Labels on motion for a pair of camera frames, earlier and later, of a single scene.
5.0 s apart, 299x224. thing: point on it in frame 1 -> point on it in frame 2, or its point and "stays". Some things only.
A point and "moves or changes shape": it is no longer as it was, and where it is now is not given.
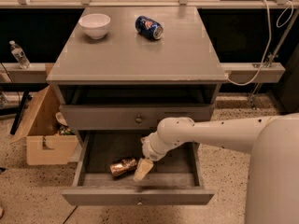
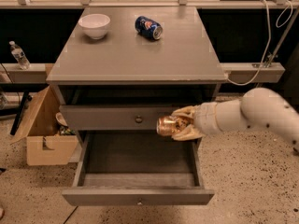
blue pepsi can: (149, 28) stays
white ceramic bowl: (95, 24) stays
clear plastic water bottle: (20, 55) stays
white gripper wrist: (150, 151) -> (205, 119)
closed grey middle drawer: (129, 117) stays
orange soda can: (125, 165) moves or changes shape
